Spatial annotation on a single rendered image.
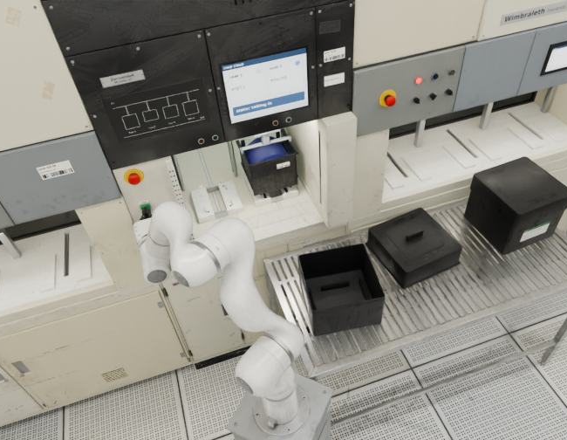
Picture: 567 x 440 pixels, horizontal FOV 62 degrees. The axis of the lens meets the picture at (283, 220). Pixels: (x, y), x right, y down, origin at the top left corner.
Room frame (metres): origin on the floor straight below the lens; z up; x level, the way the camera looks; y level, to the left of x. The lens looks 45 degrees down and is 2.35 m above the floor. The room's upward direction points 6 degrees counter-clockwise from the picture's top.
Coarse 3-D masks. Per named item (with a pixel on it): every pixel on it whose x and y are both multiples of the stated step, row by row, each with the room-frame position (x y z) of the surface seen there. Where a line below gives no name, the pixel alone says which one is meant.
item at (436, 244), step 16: (384, 224) 1.42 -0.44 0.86; (400, 224) 1.41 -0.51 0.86; (416, 224) 1.40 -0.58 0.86; (432, 224) 1.39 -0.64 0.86; (368, 240) 1.39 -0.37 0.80; (384, 240) 1.33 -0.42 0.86; (400, 240) 1.32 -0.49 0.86; (416, 240) 1.31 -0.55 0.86; (432, 240) 1.30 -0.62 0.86; (448, 240) 1.29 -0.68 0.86; (384, 256) 1.28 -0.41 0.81; (400, 256) 1.23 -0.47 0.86; (416, 256) 1.22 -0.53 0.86; (432, 256) 1.21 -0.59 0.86; (448, 256) 1.22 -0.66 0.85; (400, 272) 1.17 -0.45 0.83; (416, 272) 1.16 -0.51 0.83; (432, 272) 1.19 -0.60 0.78
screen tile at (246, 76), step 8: (232, 72) 1.40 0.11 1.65; (240, 72) 1.40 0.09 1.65; (248, 72) 1.41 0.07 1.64; (232, 80) 1.39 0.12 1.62; (240, 80) 1.40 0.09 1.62; (248, 80) 1.41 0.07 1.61; (256, 80) 1.41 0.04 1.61; (264, 80) 1.42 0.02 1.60; (256, 88) 1.41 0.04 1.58; (264, 88) 1.42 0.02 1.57; (232, 96) 1.39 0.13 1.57; (240, 96) 1.40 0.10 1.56; (248, 96) 1.41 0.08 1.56; (256, 96) 1.41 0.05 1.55; (264, 96) 1.42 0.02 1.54
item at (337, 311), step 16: (304, 256) 1.23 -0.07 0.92; (320, 256) 1.24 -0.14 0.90; (336, 256) 1.25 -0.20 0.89; (352, 256) 1.25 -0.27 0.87; (368, 256) 1.19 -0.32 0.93; (304, 272) 1.23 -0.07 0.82; (320, 272) 1.24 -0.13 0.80; (336, 272) 1.25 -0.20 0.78; (352, 272) 1.24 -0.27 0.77; (368, 272) 1.17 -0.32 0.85; (304, 288) 1.09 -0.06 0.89; (320, 288) 1.18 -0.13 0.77; (336, 288) 1.17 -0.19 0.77; (352, 288) 1.16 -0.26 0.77; (368, 288) 1.15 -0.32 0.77; (320, 304) 1.10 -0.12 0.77; (336, 304) 1.09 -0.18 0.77; (352, 304) 0.98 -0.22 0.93; (368, 304) 0.98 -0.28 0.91; (320, 320) 0.96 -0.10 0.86; (336, 320) 0.97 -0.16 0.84; (352, 320) 0.98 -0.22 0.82; (368, 320) 0.98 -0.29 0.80
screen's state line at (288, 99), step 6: (282, 96) 1.43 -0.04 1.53; (288, 96) 1.44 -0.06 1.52; (294, 96) 1.44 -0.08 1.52; (300, 96) 1.45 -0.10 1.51; (258, 102) 1.41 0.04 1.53; (264, 102) 1.42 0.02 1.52; (270, 102) 1.42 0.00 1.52; (276, 102) 1.43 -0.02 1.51; (282, 102) 1.43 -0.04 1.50; (288, 102) 1.44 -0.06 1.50; (234, 108) 1.39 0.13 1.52; (240, 108) 1.40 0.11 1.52; (246, 108) 1.40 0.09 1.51; (252, 108) 1.41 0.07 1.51; (258, 108) 1.41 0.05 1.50; (264, 108) 1.42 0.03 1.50; (234, 114) 1.39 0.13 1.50; (240, 114) 1.40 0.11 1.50
